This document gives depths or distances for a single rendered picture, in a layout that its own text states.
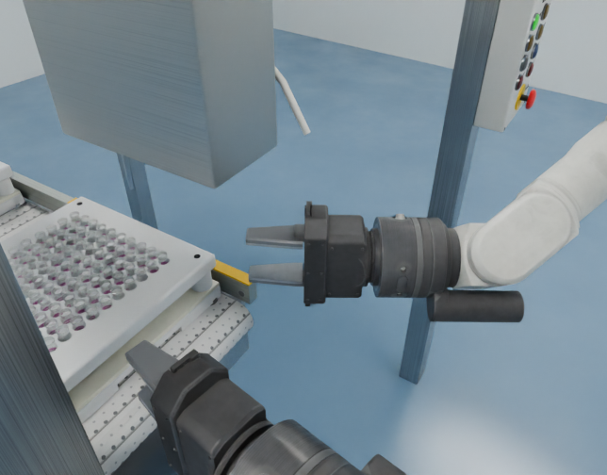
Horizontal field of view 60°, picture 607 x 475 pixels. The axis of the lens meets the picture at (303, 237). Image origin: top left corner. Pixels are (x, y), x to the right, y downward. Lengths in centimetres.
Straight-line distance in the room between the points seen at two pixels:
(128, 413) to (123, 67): 34
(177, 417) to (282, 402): 120
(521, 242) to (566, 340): 139
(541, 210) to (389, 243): 15
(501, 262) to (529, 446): 112
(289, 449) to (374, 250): 25
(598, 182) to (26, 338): 54
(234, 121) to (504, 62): 68
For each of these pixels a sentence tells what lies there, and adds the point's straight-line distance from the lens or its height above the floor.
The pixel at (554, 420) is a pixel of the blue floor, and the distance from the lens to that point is 171.
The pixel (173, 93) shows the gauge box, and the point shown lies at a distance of 48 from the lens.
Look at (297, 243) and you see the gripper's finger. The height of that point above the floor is 97.
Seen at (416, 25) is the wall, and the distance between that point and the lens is 407.
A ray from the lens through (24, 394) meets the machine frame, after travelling 35.
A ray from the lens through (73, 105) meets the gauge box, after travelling 60.
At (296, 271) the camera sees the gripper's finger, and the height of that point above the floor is 92.
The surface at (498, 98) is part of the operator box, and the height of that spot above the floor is 91.
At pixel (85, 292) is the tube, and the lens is 62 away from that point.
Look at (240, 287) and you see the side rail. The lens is 66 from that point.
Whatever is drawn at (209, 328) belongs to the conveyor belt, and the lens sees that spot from 65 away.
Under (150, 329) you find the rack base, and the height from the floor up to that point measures 86.
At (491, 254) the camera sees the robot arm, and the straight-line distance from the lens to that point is 54.
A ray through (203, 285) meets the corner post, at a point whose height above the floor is 87.
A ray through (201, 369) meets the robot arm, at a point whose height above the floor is 100.
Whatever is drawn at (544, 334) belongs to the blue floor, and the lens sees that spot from 192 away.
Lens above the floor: 130
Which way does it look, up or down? 38 degrees down
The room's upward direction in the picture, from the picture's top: straight up
